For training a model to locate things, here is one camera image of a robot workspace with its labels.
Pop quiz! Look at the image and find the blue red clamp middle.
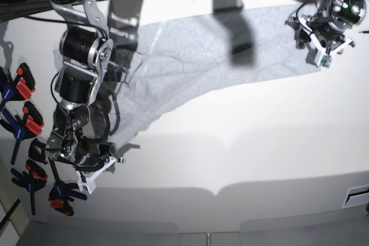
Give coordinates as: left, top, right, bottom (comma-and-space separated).
1, 101, 44, 165

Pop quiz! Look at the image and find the blue red clamp upper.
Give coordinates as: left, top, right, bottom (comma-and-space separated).
1, 63, 35, 110

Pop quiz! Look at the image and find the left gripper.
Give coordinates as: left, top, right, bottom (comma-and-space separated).
286, 15, 355, 69

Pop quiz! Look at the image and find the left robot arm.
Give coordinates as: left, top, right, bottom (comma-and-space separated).
288, 0, 367, 68

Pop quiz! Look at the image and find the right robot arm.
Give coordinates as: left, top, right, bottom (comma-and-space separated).
45, 0, 119, 194

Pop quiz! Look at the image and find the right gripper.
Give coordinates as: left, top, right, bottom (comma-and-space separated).
44, 134, 124, 194

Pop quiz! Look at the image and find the grey T-shirt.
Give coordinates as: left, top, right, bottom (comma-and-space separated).
99, 5, 319, 149

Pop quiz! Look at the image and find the blue red clamp bottom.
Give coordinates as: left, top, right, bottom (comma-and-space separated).
48, 181, 88, 216

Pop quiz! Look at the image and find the blue red clamp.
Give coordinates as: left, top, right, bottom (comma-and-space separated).
10, 159, 48, 215
1, 63, 35, 110
48, 181, 88, 216
1, 101, 44, 165

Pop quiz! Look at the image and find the blue red clamp lower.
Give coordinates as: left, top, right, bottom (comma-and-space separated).
10, 159, 48, 215

